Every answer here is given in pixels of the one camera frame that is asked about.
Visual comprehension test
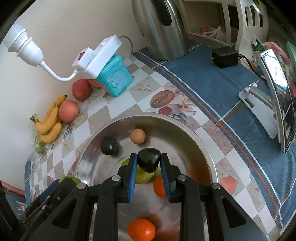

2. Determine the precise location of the dark plum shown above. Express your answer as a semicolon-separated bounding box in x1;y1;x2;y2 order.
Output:
101;137;118;156
137;148;162;173

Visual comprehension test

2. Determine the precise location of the bag of green fruits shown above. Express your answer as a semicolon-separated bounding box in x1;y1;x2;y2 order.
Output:
32;136;45;154

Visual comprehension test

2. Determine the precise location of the blue table cloth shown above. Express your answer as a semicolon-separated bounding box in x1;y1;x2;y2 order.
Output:
133;44;295;233

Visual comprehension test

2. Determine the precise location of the dark plum in tray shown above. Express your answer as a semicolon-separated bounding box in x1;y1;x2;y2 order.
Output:
101;137;118;156

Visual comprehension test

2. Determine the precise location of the yellow banana bunch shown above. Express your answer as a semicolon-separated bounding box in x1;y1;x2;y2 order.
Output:
30;95;67;144

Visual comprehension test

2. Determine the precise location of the small tan longan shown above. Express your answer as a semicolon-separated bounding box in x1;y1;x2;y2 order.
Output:
130;128;146;145

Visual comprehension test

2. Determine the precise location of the pink red apple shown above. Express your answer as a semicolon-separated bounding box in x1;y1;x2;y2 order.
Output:
59;99;79;123

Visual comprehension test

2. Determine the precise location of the steel round tray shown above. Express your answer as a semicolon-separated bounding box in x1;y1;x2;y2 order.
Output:
75;111;219;241

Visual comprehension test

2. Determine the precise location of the phone on silver stand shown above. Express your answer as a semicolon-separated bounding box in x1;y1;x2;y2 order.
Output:
238;49;295;153

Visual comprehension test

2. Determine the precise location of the dark red apple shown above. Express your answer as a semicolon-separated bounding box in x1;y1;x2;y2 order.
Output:
71;79;92;101

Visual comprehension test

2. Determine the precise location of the red orange apple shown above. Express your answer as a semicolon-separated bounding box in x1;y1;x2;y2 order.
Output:
87;79;101;88

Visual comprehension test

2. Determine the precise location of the checkered vinyl tablecloth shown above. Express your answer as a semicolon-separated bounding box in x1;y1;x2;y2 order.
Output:
25;56;280;240

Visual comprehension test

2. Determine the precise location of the teal plastic box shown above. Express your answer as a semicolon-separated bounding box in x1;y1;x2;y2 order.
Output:
94;55;132;97

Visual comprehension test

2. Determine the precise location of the black power adapter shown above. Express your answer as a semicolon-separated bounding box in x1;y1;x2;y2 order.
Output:
211;47;239;68

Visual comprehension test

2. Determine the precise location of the steel thermos jug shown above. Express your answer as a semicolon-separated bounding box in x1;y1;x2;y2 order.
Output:
132;0;188;60

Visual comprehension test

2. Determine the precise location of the white plastic rack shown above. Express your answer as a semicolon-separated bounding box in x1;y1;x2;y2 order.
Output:
179;1;269;59

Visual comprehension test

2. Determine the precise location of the white switch lamp socket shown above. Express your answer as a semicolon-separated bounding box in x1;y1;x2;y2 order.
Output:
3;24;122;82

